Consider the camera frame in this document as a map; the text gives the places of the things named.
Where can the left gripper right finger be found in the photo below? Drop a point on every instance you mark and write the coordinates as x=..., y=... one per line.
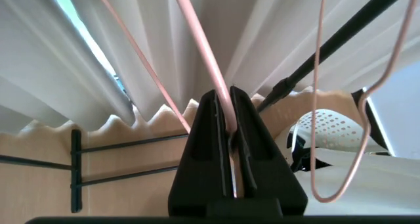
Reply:
x=269, y=171

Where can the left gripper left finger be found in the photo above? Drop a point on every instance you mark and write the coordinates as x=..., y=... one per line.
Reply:
x=200, y=171

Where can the pink clothes hanger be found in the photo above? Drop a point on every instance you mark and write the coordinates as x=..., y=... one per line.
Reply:
x=367, y=128
x=201, y=46

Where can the white laundry basket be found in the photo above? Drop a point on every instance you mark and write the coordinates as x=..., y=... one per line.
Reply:
x=334, y=128

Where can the black clothes rack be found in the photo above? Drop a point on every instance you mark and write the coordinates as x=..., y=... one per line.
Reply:
x=344, y=33

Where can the beige curtain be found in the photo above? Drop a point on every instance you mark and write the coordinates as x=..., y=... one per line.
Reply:
x=49, y=86

